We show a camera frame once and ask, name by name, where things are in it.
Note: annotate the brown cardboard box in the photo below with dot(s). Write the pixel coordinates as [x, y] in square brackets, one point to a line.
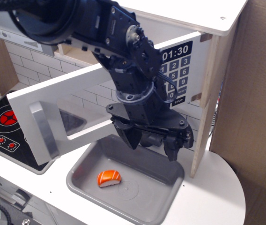
[240, 131]

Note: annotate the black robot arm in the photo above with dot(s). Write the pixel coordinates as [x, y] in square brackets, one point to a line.
[119, 44]

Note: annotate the grey sink basin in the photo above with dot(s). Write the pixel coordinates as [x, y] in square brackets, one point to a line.
[149, 181]

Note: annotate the white microwave door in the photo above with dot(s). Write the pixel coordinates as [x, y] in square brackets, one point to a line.
[71, 124]

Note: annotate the salmon nigiri sushi toy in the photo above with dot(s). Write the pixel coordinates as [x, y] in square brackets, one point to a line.
[108, 178]

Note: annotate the grey door handle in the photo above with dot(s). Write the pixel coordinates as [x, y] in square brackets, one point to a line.
[45, 130]

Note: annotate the white toy microwave cabinet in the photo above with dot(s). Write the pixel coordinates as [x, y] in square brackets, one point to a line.
[215, 17]

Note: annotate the grey range hood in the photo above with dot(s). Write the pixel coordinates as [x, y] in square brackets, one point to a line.
[10, 33]

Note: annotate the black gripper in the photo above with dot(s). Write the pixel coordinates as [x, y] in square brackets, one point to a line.
[153, 117]

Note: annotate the black microwave keypad panel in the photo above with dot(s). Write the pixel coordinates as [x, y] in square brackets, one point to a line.
[176, 66]

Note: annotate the black toy stovetop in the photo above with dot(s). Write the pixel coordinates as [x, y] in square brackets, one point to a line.
[13, 143]

